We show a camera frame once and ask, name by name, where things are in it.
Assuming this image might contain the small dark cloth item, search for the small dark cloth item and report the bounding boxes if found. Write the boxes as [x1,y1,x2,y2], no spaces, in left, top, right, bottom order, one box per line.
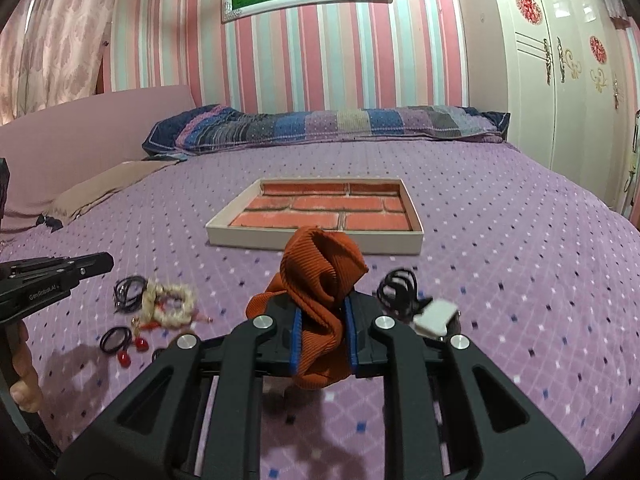
[36,214,64,233]

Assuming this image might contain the orange fabric scrunchie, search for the orange fabric scrunchie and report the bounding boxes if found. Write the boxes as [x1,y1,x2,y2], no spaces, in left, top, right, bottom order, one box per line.
[245,226,368,390]

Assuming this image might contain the cream flower hair tie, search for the cream flower hair tie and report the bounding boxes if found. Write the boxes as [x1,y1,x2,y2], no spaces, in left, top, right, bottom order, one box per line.
[130,282,214,331]

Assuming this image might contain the shallow tray with brick lining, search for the shallow tray with brick lining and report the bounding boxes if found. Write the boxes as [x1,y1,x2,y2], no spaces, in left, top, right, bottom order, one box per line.
[205,178,424,256]

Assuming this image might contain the left hand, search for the left hand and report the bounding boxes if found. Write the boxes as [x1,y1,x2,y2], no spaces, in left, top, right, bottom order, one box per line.
[10,321,43,413]

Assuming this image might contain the purple dotted bedspread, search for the purple dotted bedspread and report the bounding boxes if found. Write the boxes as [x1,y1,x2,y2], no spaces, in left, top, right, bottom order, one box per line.
[1,140,639,468]

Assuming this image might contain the black tie with red beads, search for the black tie with red beads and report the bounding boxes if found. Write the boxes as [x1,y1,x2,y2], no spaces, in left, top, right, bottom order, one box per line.
[99,326,150,368]

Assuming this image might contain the pink patterned curtain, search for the pink patterned curtain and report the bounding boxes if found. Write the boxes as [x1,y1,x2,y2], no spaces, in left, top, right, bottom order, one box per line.
[1,0,115,125]

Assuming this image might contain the white decorated wardrobe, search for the white decorated wardrobe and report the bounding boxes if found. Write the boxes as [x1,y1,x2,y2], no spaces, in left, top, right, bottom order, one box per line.
[497,0,630,209]

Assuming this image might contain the white hair clip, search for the white hair clip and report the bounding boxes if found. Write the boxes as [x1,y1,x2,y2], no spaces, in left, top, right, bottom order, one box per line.
[411,298,460,339]

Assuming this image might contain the patchwork striped pillow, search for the patchwork striped pillow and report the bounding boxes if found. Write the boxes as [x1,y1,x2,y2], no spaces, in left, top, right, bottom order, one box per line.
[142,104,511,157]

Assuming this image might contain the black hair tie bundle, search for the black hair tie bundle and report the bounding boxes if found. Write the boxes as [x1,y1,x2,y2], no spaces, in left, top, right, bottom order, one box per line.
[374,266,433,319]

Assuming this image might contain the black braided bracelet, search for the black braided bracelet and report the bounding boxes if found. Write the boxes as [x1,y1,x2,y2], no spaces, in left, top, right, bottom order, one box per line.
[112,274,150,316]

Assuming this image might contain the pink headboard cushion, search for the pink headboard cushion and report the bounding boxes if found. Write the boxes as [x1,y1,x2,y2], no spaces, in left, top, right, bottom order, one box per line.
[1,86,195,240]

